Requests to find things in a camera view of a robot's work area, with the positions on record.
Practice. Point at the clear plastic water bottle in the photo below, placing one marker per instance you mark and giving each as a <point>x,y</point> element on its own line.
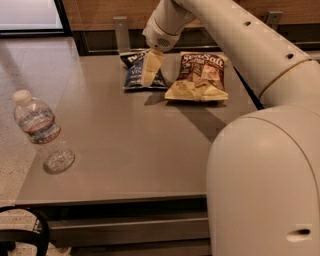
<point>37,121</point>

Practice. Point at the left metal bracket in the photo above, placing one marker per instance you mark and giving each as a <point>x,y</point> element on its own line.
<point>122,34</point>

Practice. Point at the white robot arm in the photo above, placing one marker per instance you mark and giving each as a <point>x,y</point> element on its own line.
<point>263,169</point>

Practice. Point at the metal bracket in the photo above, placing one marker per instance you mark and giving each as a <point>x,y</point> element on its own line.
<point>122,34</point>
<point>273,17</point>

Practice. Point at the grey table drawer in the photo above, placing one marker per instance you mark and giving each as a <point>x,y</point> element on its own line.
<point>130,229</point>

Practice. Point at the brown sea salt chip bag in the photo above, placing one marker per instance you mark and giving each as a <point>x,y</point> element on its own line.
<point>201,78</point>

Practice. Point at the right metal bracket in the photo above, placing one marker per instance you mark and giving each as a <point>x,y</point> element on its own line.
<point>273,17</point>

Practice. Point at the blue chip bag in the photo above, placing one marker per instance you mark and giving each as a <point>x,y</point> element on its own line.
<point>134,63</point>

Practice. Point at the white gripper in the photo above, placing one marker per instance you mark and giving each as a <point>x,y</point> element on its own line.
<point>157,36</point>

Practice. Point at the black chair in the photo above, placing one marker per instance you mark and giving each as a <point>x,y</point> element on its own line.
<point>39,239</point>

